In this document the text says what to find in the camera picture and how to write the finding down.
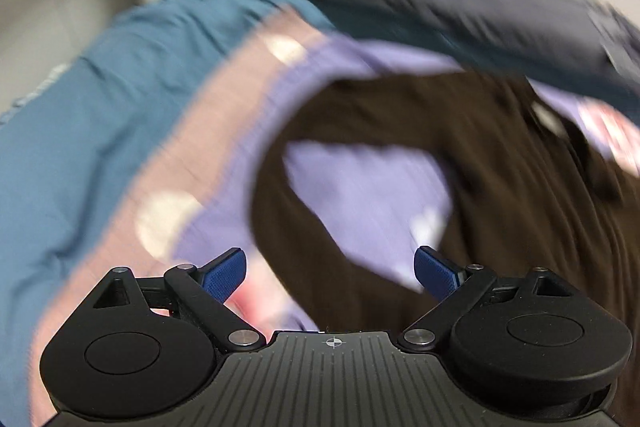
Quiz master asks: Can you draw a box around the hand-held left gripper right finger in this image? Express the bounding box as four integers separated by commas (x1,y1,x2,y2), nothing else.
398,245,577,352

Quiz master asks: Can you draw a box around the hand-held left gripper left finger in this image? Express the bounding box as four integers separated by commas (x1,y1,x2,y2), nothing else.
91,247,266,353

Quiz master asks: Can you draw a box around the dark brown garment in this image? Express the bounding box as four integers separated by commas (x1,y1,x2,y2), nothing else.
247,69,640,339

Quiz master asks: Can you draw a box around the purple printed blanket pink border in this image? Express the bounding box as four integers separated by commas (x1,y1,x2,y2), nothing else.
27,7,640,427

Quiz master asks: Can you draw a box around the teal bed sheet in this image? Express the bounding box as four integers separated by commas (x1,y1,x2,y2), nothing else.
0,0,337,427

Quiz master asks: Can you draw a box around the dark navy duvet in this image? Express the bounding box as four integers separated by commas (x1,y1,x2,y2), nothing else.
286,0,640,114

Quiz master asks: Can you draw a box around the grey cloth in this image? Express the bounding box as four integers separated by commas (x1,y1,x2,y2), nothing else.
584,0,640,80

